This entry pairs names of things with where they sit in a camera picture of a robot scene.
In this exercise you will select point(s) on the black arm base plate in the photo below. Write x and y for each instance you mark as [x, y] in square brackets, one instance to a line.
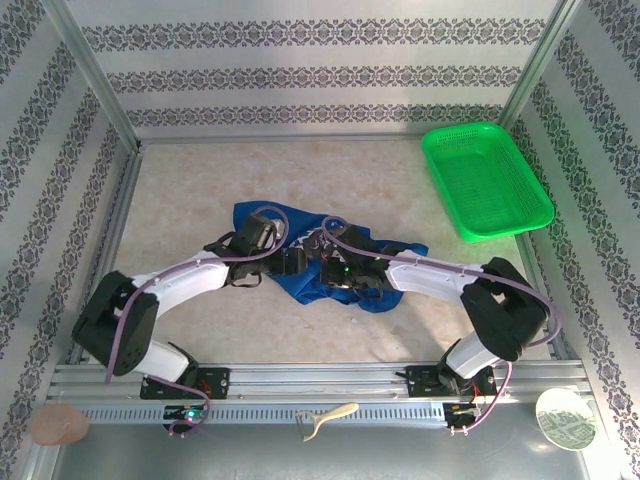
[417, 382]
[217, 382]

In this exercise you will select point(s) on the small circuit board green light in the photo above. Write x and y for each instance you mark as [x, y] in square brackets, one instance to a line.
[460, 410]
[187, 414]

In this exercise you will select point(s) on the blue printed t-shirt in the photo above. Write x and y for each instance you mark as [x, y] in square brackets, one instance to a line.
[305, 292]

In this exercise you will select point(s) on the aluminium mounting rail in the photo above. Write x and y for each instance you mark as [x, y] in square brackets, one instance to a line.
[310, 382]

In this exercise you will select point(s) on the cream plastic peeler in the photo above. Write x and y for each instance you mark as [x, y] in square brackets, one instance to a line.
[340, 411]

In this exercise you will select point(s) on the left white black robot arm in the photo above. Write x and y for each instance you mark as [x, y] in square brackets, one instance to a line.
[185, 277]

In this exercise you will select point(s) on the round green patterned disc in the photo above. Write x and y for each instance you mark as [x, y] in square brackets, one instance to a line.
[567, 420]

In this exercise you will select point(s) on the aluminium enclosure frame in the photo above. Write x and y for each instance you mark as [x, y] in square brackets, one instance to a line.
[91, 65]

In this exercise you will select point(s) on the green perforated plastic basket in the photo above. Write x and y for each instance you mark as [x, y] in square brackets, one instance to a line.
[485, 180]

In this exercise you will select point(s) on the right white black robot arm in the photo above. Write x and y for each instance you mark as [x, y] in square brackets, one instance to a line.
[430, 282]

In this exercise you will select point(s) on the round pink disc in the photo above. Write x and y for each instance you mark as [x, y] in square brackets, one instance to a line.
[60, 425]

